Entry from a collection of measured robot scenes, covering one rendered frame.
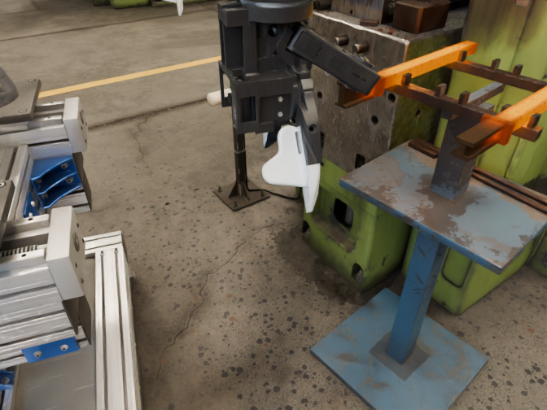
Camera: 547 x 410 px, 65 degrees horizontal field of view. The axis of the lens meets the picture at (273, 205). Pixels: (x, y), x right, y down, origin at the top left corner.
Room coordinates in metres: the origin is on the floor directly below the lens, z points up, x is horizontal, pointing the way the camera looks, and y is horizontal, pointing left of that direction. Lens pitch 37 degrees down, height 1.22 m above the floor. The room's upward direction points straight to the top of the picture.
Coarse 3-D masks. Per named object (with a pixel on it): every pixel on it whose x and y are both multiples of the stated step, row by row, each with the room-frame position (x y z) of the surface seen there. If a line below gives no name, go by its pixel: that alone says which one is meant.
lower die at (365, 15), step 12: (336, 0) 1.35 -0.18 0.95; (348, 0) 1.31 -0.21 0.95; (360, 0) 1.28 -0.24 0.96; (372, 0) 1.24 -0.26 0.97; (384, 0) 1.21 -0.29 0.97; (396, 0) 1.24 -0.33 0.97; (468, 0) 1.43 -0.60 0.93; (348, 12) 1.31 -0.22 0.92; (360, 12) 1.27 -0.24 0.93; (372, 12) 1.24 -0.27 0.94; (384, 12) 1.21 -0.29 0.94
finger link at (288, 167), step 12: (288, 132) 0.39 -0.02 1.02; (300, 132) 0.39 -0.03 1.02; (288, 144) 0.38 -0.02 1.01; (300, 144) 0.38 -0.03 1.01; (276, 156) 0.37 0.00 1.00; (288, 156) 0.38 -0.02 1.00; (300, 156) 0.38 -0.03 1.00; (264, 168) 0.36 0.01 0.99; (276, 168) 0.37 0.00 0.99; (288, 168) 0.37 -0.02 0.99; (300, 168) 0.37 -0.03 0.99; (312, 168) 0.37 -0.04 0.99; (276, 180) 0.36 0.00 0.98; (288, 180) 0.36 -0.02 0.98; (300, 180) 0.37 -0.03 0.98; (312, 180) 0.36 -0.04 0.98; (312, 192) 0.36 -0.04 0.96; (312, 204) 0.36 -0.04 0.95
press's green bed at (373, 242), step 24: (336, 168) 1.22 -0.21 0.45; (336, 192) 1.22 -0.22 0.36; (312, 216) 1.31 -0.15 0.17; (336, 216) 1.28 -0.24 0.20; (360, 216) 1.12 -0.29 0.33; (384, 216) 1.10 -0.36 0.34; (312, 240) 1.30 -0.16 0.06; (336, 240) 1.19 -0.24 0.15; (360, 240) 1.10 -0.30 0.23; (384, 240) 1.11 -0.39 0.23; (408, 240) 1.19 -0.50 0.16; (336, 264) 1.18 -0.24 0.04; (360, 264) 1.09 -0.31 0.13; (384, 264) 1.13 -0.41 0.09; (360, 288) 1.07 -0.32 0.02
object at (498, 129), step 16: (528, 96) 0.69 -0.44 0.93; (544, 96) 0.69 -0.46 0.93; (512, 112) 0.63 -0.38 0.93; (528, 112) 0.63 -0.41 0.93; (480, 128) 0.57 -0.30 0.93; (496, 128) 0.57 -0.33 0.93; (512, 128) 0.58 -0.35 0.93; (464, 144) 0.53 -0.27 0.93; (480, 144) 0.56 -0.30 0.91; (464, 160) 0.52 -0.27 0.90
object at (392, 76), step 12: (444, 48) 0.96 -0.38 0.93; (456, 48) 0.96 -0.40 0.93; (468, 48) 0.97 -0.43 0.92; (420, 60) 0.88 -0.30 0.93; (432, 60) 0.88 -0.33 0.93; (444, 60) 0.91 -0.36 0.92; (456, 60) 0.94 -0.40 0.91; (384, 72) 0.81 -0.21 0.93; (396, 72) 0.81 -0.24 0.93; (420, 72) 0.86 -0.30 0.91; (384, 84) 0.77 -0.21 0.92; (348, 96) 0.73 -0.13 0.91; (360, 96) 0.75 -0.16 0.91; (372, 96) 0.76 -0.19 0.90
